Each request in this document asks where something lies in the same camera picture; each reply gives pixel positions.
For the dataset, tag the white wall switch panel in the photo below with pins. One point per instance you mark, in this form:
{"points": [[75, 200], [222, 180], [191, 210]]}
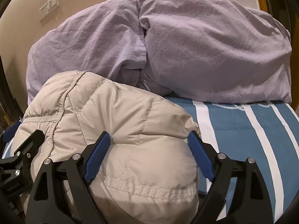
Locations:
{"points": [[48, 8]]}

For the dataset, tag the lavender pillow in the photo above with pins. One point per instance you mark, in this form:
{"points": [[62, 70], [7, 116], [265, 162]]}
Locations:
{"points": [[215, 51], [105, 39]]}

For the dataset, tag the lavender pillow right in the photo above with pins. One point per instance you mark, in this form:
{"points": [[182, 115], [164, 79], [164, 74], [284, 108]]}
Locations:
{"points": [[215, 51]]}

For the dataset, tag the lavender pillow left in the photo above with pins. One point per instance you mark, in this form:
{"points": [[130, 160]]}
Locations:
{"points": [[105, 39]]}

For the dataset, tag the beige puffer jacket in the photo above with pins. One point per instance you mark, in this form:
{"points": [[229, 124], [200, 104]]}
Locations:
{"points": [[148, 175]]}

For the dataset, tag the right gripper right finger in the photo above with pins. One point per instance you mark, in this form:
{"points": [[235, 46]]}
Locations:
{"points": [[238, 192]]}

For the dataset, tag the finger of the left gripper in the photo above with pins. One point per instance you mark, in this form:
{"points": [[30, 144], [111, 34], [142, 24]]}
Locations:
{"points": [[9, 134], [26, 151]]}

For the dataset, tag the blue white striped bedsheet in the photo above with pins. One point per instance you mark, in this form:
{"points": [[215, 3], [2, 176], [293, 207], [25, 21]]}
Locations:
{"points": [[266, 131]]}

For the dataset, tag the wooden framed dark doorway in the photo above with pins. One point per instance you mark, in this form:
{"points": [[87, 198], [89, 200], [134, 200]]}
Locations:
{"points": [[285, 11]]}

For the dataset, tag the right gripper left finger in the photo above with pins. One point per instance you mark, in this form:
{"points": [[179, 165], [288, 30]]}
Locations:
{"points": [[48, 202]]}

